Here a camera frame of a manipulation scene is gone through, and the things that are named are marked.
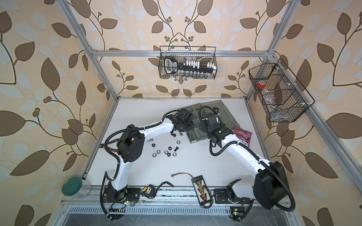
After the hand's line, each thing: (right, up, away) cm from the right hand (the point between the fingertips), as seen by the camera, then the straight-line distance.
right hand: (210, 124), depth 84 cm
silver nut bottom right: (-22, -20, +5) cm, 30 cm away
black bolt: (-23, -8, +14) cm, 29 cm away
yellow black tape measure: (-34, -34, -10) cm, 49 cm away
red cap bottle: (+33, +25, +5) cm, 42 cm away
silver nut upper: (-18, -8, +15) cm, 25 cm away
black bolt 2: (-22, -18, +8) cm, 29 cm away
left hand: (-9, -1, +9) cm, 13 cm away
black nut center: (-26, -16, +9) cm, 32 cm away
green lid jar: (-69, -29, -16) cm, 76 cm away
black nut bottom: (-26, -20, +5) cm, 33 cm away
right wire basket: (+37, +15, -10) cm, 41 cm away
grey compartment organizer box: (-9, -8, +12) cm, 18 cm away
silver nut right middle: (-20, -13, +11) cm, 26 cm away
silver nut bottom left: (-35, -20, +5) cm, 41 cm away
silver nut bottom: (-33, -18, +7) cm, 38 cm away
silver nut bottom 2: (-28, -19, +7) cm, 34 cm away
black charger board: (-6, -35, -10) cm, 37 cm away
